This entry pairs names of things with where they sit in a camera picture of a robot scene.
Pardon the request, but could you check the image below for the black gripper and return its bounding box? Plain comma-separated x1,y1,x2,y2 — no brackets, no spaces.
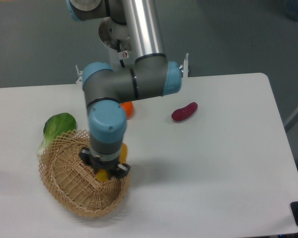
79,147,131,179

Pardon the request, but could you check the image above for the yellow mango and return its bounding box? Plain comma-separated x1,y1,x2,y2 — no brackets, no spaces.
95,143,128,182

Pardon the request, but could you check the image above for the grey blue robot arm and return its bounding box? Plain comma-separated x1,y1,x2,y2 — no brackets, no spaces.
67,0,181,179

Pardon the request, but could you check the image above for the woven wicker basket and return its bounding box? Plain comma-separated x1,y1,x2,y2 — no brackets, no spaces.
39,130,131,218

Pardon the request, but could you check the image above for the green bok choy leaf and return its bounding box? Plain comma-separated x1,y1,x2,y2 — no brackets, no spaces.
36,113,76,159

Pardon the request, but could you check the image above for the orange tangerine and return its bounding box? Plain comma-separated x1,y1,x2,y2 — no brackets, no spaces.
120,101,134,120

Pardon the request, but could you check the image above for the purple sweet potato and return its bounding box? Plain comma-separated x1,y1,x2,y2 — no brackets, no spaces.
171,102,198,122

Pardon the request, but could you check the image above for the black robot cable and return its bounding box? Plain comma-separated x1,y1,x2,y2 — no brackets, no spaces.
116,39,126,69

